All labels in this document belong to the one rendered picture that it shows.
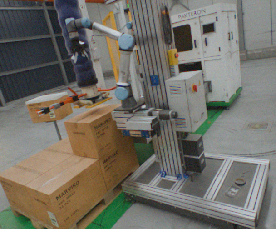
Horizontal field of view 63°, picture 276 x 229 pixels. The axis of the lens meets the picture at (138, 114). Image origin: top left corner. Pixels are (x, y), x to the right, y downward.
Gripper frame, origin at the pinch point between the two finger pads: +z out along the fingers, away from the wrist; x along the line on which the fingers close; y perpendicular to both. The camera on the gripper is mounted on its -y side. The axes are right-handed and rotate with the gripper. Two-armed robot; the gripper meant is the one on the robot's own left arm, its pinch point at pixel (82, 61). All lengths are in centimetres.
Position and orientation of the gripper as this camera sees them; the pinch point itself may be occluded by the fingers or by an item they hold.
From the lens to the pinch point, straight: 204.6
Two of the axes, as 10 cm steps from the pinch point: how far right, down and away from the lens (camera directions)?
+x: -5.6, 3.5, -7.5
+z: 2.0, 9.4, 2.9
